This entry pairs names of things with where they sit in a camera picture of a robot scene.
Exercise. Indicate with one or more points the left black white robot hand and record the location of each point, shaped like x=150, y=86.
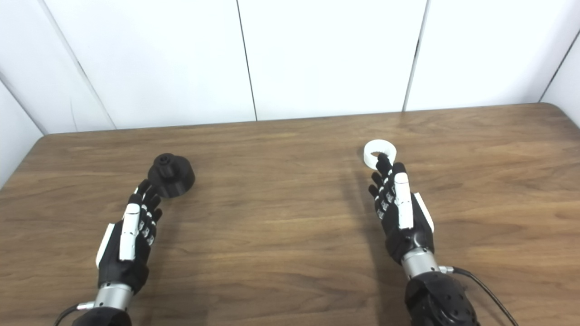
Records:
x=136, y=262

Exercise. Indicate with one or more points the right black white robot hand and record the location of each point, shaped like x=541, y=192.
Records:
x=410, y=240

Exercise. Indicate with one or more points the round black plastic part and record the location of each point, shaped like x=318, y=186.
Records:
x=174, y=179

